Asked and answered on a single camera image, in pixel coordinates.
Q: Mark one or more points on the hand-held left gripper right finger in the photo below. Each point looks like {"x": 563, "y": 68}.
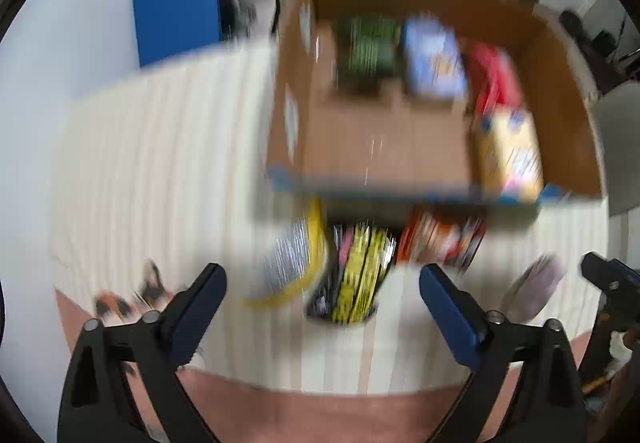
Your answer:
{"x": 447, "y": 310}

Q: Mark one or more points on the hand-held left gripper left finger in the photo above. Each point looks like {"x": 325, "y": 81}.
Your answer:
{"x": 192, "y": 323}

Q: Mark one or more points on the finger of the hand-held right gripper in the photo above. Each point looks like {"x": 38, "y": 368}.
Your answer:
{"x": 612, "y": 275}

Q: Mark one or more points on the black and yellow snack packet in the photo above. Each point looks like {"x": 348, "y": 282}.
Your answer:
{"x": 357, "y": 273}

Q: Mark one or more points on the brown cardboard box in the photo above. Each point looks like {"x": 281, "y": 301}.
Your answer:
{"x": 390, "y": 138}

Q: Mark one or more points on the orange and black small packet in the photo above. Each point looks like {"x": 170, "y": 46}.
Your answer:
{"x": 135, "y": 298}

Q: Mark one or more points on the red and orange snack packet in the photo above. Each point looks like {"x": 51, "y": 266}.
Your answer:
{"x": 435, "y": 238}

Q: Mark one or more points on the grey purple snack packet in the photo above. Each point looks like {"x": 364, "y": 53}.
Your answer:
{"x": 535, "y": 285}

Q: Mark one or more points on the silver and yellow snack packet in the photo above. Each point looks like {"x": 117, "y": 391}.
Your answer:
{"x": 287, "y": 258}

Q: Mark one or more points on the pink bed sheet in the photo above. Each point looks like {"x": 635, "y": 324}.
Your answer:
{"x": 310, "y": 415}

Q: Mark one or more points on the white ribbed mat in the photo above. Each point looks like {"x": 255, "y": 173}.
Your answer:
{"x": 165, "y": 173}

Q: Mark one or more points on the blue snack packet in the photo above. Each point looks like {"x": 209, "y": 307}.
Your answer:
{"x": 434, "y": 60}

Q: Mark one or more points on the green snack packet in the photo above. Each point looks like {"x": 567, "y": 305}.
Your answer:
{"x": 367, "y": 50}

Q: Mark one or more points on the blue flat panel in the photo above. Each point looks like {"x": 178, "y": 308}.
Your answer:
{"x": 177, "y": 10}

